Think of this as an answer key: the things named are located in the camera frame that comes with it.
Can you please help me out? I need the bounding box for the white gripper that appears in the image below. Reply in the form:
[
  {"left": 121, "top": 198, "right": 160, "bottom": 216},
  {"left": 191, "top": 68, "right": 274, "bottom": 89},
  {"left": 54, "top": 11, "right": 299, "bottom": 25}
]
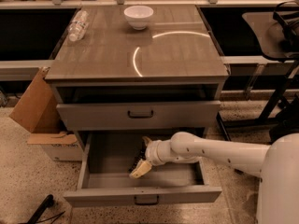
[{"left": 129, "top": 136, "right": 172, "bottom": 179}]

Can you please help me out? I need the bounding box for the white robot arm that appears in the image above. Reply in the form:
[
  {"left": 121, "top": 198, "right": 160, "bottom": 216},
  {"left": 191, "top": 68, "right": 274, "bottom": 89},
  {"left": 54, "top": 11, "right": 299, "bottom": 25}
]
[{"left": 130, "top": 132, "right": 299, "bottom": 224}]

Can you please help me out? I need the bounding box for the open grey middle drawer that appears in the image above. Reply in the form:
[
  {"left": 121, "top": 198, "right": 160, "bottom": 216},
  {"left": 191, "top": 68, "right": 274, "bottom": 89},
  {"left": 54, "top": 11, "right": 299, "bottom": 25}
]
[{"left": 64, "top": 131, "right": 221, "bottom": 207}]

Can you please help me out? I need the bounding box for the closed grey upper drawer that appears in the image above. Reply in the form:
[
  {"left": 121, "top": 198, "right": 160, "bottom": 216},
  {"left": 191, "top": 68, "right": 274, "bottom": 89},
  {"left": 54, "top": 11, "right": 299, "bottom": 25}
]
[{"left": 57, "top": 101, "right": 221, "bottom": 131}]

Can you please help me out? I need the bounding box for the wooden top drawer cabinet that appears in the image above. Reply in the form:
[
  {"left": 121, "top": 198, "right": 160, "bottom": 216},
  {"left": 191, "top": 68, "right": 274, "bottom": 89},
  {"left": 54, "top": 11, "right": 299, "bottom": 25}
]
[{"left": 45, "top": 4, "right": 229, "bottom": 147}]

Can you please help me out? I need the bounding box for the black stand leg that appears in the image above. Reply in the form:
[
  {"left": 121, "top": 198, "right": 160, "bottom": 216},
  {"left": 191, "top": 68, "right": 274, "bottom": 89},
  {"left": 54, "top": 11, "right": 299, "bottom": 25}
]
[{"left": 19, "top": 194, "right": 64, "bottom": 224}]

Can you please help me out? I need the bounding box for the brown cardboard sheet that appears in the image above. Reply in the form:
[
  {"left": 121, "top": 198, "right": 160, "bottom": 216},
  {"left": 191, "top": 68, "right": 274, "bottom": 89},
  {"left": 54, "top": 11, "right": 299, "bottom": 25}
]
[{"left": 9, "top": 68, "right": 60, "bottom": 133}]

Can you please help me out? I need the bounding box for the black side desk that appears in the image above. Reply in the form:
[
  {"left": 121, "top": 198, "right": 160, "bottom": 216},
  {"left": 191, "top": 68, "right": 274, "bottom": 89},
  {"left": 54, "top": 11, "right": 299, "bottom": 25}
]
[{"left": 213, "top": 12, "right": 298, "bottom": 127}]

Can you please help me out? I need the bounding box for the white ceramic bowl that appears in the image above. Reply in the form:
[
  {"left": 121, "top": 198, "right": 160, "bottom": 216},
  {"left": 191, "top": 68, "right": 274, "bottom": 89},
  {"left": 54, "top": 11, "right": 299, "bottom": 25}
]
[{"left": 124, "top": 6, "right": 154, "bottom": 30}]

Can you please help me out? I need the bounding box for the clear plastic water bottle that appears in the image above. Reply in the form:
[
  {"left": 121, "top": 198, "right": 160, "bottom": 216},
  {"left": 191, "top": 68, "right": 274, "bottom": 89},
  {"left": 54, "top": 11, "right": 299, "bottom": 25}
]
[{"left": 68, "top": 10, "right": 89, "bottom": 42}]

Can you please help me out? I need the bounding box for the black office chair base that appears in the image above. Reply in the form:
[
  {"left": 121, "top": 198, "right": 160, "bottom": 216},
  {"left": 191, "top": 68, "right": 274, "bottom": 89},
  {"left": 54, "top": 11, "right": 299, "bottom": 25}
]
[{"left": 269, "top": 96, "right": 299, "bottom": 143}]

